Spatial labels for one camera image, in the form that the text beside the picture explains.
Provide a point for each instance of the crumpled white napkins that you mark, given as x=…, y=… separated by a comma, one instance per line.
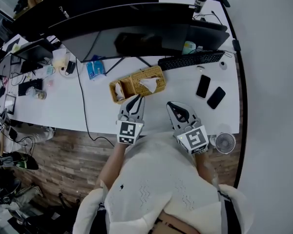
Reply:
x=119, y=91

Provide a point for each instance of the small black keyboard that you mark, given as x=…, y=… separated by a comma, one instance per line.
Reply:
x=30, y=86

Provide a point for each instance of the white tissue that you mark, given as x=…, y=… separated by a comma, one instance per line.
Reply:
x=149, y=83

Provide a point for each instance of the pale yellow pouch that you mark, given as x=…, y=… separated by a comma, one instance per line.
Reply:
x=59, y=58

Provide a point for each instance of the black open laptop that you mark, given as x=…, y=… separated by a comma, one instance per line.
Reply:
x=210, y=36

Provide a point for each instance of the woven wicker tissue box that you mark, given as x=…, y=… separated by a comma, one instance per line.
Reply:
x=146, y=80

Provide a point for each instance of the black bottle with white label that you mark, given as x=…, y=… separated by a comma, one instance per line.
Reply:
x=199, y=2

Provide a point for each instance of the blue wipes packet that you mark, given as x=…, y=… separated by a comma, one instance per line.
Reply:
x=95, y=69

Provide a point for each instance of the black monitor stand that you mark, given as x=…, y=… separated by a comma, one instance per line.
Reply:
x=127, y=63

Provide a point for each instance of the clear plastic cup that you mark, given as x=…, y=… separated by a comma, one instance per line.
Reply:
x=36, y=93

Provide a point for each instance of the person's right forearm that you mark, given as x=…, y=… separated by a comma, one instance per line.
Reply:
x=206, y=167

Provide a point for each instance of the person's white knit sweater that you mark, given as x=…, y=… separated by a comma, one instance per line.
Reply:
x=161, y=179

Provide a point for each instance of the black framed tablet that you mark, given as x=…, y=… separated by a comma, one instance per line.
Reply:
x=9, y=103

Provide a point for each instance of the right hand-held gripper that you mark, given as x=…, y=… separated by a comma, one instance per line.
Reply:
x=193, y=136

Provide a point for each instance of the pale green white container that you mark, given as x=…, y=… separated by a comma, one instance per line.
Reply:
x=187, y=47

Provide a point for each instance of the person's left forearm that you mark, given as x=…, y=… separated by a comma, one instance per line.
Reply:
x=113, y=164

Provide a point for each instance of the black laptop on stand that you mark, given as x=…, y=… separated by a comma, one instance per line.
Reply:
x=33, y=53

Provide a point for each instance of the black smartphone with light rim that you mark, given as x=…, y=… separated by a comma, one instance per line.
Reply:
x=203, y=86

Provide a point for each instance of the small white desk fan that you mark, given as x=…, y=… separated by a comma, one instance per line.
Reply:
x=225, y=142

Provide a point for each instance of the large black monitor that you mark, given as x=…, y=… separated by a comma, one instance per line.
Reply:
x=127, y=38

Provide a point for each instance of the black rear monitor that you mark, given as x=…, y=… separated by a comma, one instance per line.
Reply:
x=88, y=1

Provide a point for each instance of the black power adapter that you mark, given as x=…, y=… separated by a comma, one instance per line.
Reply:
x=70, y=67

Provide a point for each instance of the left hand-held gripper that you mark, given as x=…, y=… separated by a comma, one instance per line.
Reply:
x=129, y=130

